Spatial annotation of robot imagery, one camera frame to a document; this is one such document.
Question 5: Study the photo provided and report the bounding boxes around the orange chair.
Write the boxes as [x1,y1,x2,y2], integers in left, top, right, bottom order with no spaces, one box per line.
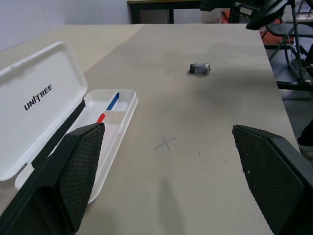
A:
[221,9,292,46]

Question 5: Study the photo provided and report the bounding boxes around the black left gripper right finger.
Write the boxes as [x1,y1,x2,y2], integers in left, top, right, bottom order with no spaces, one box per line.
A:
[231,124,313,235]

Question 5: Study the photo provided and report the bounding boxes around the black metal frame stand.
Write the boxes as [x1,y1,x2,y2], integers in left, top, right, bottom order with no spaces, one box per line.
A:
[229,0,313,99]

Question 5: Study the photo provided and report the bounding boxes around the white Unitree pencil case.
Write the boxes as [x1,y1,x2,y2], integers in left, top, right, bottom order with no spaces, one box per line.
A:
[0,41,138,205]

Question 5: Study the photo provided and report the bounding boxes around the dark purple eraser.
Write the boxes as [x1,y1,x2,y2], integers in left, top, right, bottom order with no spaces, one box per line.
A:
[188,63,211,75]

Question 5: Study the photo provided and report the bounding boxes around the black framed wooden table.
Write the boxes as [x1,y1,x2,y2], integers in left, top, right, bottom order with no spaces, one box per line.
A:
[127,0,204,24]

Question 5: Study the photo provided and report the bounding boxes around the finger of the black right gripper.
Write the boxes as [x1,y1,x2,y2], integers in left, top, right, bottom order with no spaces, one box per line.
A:
[245,0,291,30]
[199,0,237,12]

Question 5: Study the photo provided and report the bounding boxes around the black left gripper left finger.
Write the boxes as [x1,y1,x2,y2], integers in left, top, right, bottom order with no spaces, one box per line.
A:
[0,122,106,235]

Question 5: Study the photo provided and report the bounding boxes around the white shoe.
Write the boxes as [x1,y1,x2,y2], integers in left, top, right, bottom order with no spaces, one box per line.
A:
[296,136,313,158]

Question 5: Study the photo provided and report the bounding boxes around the person's dark trouser leg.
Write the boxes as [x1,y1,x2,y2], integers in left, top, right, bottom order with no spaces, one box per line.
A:
[299,117,313,148]

